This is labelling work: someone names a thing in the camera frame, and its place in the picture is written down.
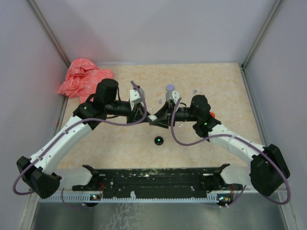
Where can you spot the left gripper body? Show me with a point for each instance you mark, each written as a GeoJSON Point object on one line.
{"type": "Point", "coordinates": [134, 112]}

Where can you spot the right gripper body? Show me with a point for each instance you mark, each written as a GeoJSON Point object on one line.
{"type": "Point", "coordinates": [178, 117]}

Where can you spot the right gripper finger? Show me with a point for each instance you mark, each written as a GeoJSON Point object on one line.
{"type": "Point", "coordinates": [163, 112]}
{"type": "Point", "coordinates": [159, 123]}

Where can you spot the white earbud charging case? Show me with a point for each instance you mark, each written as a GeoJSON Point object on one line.
{"type": "Point", "coordinates": [152, 117]}

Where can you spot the black earbud charging case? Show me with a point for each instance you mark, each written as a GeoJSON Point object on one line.
{"type": "Point", "coordinates": [158, 140]}

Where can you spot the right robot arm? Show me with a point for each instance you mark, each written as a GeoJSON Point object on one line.
{"type": "Point", "coordinates": [265, 168]}

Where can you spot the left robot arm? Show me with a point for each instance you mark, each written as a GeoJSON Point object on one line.
{"type": "Point", "coordinates": [39, 171]}

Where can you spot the purple earbud charging case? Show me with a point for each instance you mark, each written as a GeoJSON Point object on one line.
{"type": "Point", "coordinates": [170, 87]}

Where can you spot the pink crumpled cloth bag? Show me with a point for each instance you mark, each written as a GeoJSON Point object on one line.
{"type": "Point", "coordinates": [82, 78]}

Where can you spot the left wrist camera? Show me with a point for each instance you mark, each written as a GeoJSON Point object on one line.
{"type": "Point", "coordinates": [136, 96]}

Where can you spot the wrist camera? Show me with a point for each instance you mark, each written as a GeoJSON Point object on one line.
{"type": "Point", "coordinates": [172, 96]}
{"type": "Point", "coordinates": [136, 96]}

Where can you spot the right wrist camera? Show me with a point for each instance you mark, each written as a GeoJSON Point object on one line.
{"type": "Point", "coordinates": [172, 96]}

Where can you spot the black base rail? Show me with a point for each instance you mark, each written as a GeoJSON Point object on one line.
{"type": "Point", "coordinates": [155, 182]}

